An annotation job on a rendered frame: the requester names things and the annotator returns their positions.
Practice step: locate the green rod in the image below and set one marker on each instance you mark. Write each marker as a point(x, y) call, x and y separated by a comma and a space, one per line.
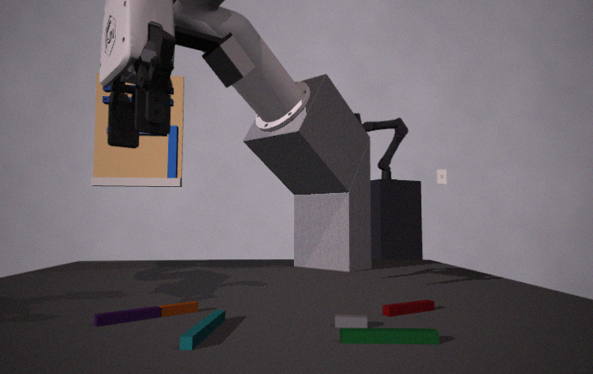
point(389, 335)

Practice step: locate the orange rectangular bar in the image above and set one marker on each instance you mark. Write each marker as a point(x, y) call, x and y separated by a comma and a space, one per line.
point(179, 308)

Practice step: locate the purple rod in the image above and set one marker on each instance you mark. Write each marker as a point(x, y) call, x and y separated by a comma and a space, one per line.
point(129, 315)

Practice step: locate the dark red rod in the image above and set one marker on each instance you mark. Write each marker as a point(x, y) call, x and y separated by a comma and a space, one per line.
point(407, 308)

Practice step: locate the turquoise rod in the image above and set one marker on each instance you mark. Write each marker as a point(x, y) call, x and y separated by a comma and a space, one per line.
point(191, 338)

